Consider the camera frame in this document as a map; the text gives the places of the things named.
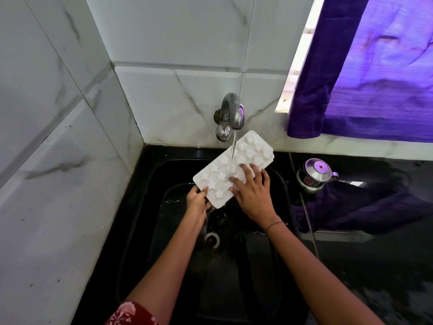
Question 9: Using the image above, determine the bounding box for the person's left hand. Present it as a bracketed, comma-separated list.
[186, 185, 212, 225]

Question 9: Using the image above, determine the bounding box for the person's right hand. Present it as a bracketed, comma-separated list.
[228, 163, 280, 230]

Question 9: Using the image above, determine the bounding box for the white star ice mould tray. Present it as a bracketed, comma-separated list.
[193, 130, 275, 209]

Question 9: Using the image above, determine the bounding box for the person's right forearm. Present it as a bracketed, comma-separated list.
[265, 217, 385, 325]

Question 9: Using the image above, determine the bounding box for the person's left forearm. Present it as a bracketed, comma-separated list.
[125, 216, 205, 325]

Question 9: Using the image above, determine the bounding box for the steel pressure cooker lid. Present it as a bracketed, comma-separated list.
[296, 158, 339, 195]

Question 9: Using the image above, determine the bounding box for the black kitchen sink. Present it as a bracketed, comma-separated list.
[117, 159, 308, 325]

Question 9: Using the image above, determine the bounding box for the red floral sleeve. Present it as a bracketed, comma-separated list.
[105, 301, 160, 325]

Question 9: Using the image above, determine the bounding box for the purple curtain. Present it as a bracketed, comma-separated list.
[286, 0, 433, 143]

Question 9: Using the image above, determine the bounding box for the chrome wall tap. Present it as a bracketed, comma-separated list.
[214, 93, 245, 142]

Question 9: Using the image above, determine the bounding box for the window frame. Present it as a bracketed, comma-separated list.
[275, 0, 326, 114]

